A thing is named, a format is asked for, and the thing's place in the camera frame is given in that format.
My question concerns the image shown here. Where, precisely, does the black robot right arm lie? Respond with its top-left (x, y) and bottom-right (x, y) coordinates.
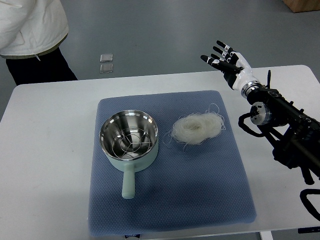
top-left (238, 80), bottom-right (320, 185)

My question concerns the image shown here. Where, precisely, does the blue textured table mat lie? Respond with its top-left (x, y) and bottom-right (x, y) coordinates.
top-left (88, 90), bottom-right (256, 237)

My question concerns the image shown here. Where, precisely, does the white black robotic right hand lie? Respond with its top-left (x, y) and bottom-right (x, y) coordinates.
top-left (200, 40), bottom-right (260, 91)

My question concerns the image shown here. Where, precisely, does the brown cardboard box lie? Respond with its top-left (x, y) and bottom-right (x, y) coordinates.
top-left (282, 0), bottom-right (320, 13)

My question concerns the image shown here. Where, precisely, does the metal floor plate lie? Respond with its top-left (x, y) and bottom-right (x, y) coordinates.
top-left (100, 63), bottom-right (114, 74)
top-left (100, 53), bottom-right (113, 63)

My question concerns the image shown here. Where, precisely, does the black looped cable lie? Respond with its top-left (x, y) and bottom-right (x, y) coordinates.
top-left (299, 188), bottom-right (320, 223)

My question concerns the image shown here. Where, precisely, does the mint green steel pot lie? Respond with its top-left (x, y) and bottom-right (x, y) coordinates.
top-left (99, 110), bottom-right (159, 200)

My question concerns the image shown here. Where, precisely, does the white vermicelli noodle bundle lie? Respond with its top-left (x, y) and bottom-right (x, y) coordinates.
top-left (162, 102), bottom-right (226, 152)

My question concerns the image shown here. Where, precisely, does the person in white jacket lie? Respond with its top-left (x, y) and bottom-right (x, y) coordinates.
top-left (0, 0), bottom-right (77, 86)

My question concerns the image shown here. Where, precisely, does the round wire steamer rack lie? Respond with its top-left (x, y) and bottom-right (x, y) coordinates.
top-left (112, 127), bottom-right (153, 155)

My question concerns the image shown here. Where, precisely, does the upper metal floor plate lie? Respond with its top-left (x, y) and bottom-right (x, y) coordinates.
top-left (100, 53), bottom-right (113, 63)

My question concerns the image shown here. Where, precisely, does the lower metal floor plate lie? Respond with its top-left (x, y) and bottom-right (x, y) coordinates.
top-left (100, 63), bottom-right (114, 74)

